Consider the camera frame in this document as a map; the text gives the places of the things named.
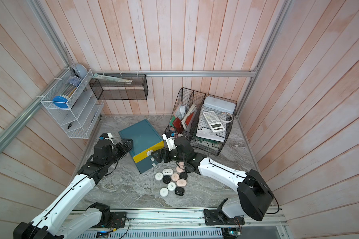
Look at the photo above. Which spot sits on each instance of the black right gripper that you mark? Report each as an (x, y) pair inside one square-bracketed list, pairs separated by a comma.
[(162, 152)]

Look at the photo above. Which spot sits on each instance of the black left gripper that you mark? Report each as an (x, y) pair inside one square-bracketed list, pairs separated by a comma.
[(124, 151)]

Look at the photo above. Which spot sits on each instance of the yellow drawer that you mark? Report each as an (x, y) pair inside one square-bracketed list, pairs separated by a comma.
[(137, 157)]

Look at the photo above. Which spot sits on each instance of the teal drawer cabinet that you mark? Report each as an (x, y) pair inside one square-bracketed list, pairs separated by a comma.
[(144, 135)]

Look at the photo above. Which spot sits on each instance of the pink earphone case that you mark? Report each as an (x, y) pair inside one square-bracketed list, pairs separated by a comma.
[(179, 169), (175, 177), (181, 183)]

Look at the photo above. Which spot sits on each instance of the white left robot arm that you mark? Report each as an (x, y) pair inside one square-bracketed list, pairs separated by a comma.
[(50, 223)]

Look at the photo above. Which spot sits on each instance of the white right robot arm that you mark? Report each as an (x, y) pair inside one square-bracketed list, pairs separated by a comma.
[(254, 196)]

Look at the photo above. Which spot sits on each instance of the white oval earphone case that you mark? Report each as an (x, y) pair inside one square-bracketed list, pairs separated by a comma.
[(167, 172)]

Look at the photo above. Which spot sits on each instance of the white round earphone case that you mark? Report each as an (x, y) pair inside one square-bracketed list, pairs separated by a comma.
[(159, 176), (164, 192), (171, 186)]

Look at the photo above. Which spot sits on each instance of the red booklet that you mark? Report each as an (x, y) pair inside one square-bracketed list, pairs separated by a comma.
[(178, 125)]

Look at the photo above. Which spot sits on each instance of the white calculator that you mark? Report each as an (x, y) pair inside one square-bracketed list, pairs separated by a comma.
[(213, 121)]

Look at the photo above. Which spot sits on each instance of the white plastic box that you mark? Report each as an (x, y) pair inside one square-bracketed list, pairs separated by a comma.
[(219, 105)]

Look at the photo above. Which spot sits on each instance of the blue capped clear tube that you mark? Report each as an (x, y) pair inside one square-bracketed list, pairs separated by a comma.
[(71, 85)]

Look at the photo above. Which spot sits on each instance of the grey blue bowl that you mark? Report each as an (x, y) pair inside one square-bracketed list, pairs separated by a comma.
[(80, 71)]

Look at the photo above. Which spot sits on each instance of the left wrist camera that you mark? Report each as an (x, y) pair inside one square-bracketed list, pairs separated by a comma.
[(106, 136)]

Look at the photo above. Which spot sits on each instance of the black wire desk organizer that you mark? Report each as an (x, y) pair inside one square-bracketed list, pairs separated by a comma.
[(189, 109)]

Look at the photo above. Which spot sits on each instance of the black mesh wall basket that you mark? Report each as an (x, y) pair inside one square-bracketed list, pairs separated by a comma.
[(121, 86)]

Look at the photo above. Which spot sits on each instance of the white wire mesh shelf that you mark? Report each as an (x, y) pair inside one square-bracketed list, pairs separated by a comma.
[(79, 119)]

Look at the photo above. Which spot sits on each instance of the aluminium frame rail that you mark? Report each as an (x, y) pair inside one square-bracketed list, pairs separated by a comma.
[(10, 133)]

